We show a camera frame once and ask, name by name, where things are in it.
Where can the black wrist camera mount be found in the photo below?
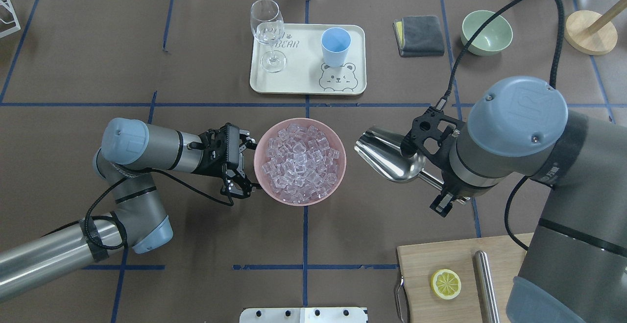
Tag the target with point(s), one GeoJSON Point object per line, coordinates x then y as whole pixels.
{"type": "Point", "coordinates": [433, 124]}

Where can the white test tube rack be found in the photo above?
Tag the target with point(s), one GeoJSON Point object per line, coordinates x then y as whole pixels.
{"type": "Point", "coordinates": [9, 22]}

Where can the steel ice scoop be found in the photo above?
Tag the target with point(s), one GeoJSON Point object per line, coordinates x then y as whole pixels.
{"type": "Point", "coordinates": [381, 149]}

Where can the pink bowl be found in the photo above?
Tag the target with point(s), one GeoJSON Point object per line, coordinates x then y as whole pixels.
{"type": "Point", "coordinates": [300, 198]}

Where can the clear ice cubes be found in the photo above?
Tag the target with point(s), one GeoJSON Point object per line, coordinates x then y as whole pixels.
{"type": "Point", "coordinates": [300, 161]}

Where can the blue plastic cup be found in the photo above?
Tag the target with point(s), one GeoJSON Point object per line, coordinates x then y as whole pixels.
{"type": "Point", "coordinates": [335, 43]}

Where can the grey yellow folded cloth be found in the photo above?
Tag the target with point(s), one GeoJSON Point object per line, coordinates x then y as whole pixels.
{"type": "Point", "coordinates": [419, 36]}

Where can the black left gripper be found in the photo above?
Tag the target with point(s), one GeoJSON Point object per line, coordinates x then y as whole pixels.
{"type": "Point", "coordinates": [209, 164]}

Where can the lemon half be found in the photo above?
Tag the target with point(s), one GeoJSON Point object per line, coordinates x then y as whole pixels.
{"type": "Point", "coordinates": [446, 284]}

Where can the bamboo cutting board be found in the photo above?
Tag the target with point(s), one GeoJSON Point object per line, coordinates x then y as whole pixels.
{"type": "Point", "coordinates": [419, 262]}

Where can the wooden stand round base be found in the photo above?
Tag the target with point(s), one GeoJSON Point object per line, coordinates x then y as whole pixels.
{"type": "Point", "coordinates": [592, 33]}

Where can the clear wine glass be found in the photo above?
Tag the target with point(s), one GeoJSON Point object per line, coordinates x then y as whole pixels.
{"type": "Point", "coordinates": [268, 28]}

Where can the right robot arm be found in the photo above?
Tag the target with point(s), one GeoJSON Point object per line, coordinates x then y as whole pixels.
{"type": "Point", "coordinates": [574, 270]}

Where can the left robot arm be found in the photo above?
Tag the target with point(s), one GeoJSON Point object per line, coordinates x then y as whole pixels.
{"type": "Point", "coordinates": [131, 152]}

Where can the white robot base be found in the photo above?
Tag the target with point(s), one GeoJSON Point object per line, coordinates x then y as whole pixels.
{"type": "Point", "coordinates": [305, 315]}

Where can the green bowl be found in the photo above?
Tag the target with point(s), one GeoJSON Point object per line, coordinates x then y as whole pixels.
{"type": "Point", "coordinates": [493, 39]}

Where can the steel muddler black tip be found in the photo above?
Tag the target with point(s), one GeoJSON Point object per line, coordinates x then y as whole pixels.
{"type": "Point", "coordinates": [486, 292]}

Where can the cream bear tray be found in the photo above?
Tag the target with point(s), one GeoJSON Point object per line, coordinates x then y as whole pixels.
{"type": "Point", "coordinates": [305, 71]}

